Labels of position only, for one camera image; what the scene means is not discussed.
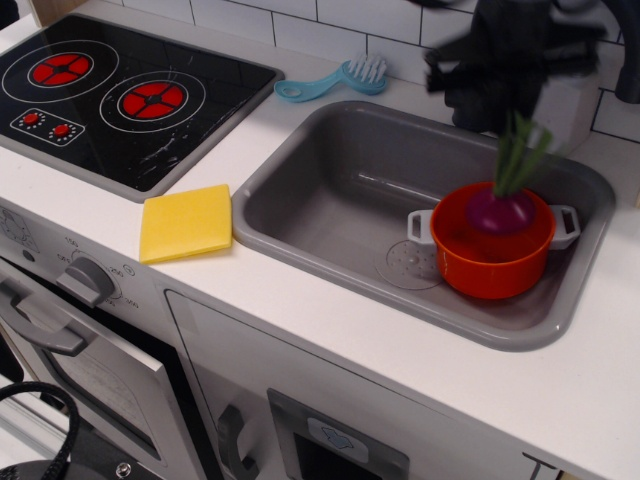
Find grey cabinet door handle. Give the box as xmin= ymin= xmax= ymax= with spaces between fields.
xmin=218 ymin=405 xmax=259 ymax=480

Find grey plastic sink basin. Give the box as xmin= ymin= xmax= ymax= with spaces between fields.
xmin=232 ymin=102 xmax=616 ymax=351

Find black faucet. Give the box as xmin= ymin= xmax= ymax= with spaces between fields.
xmin=603 ymin=0 xmax=640 ymax=104

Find purple toy beet green leaves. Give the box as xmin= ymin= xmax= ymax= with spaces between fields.
xmin=465 ymin=111 xmax=555 ymax=235

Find grey dishwasher panel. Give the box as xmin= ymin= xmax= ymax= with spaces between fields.
xmin=267 ymin=388 xmax=410 ymax=479

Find light blue dish brush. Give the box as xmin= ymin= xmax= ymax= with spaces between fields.
xmin=274 ymin=54 xmax=387 ymax=103

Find yellow sponge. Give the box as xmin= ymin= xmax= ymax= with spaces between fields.
xmin=139 ymin=184 xmax=232 ymax=264

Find grey oven door handle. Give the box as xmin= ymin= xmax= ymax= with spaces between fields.
xmin=1 ymin=278 xmax=96 ymax=357

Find orange toy pot grey handles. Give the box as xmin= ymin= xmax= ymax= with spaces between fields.
xmin=407 ymin=182 xmax=581 ymax=299

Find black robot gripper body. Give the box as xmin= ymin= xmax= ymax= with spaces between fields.
xmin=424 ymin=9 xmax=603 ymax=135

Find oven door with window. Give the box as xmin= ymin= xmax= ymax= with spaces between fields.
xmin=1 ymin=261 xmax=222 ymax=479

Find black toy stove top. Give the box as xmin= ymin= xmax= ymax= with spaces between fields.
xmin=1 ymin=14 xmax=282 ymax=203

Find grey oven knob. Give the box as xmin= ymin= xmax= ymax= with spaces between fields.
xmin=56 ymin=257 xmax=116 ymax=307

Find black braided cable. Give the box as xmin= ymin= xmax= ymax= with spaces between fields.
xmin=0 ymin=381 xmax=82 ymax=480

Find white soap dispenser silver cap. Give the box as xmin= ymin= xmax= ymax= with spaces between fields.
xmin=533 ymin=73 xmax=600 ymax=155

